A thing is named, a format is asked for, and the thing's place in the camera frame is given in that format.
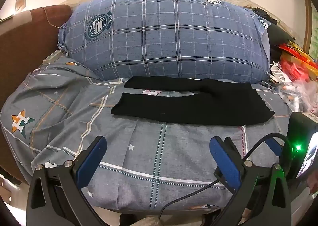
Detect grey patterned bed sheet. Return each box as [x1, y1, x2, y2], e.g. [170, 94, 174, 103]
[1, 57, 291, 213]

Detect red packaging pile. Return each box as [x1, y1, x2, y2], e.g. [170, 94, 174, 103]
[278, 42, 317, 82]

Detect black bag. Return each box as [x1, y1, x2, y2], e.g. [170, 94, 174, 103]
[248, 7, 294, 48]

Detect blue plaid pillow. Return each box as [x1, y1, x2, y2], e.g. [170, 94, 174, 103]
[58, 0, 270, 83]

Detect black pants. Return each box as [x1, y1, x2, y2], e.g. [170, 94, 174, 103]
[111, 76, 274, 126]

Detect framed wall picture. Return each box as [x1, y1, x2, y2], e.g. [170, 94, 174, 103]
[15, 0, 26, 14]

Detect brown headboard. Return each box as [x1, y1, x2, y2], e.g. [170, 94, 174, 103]
[1, 5, 80, 184]

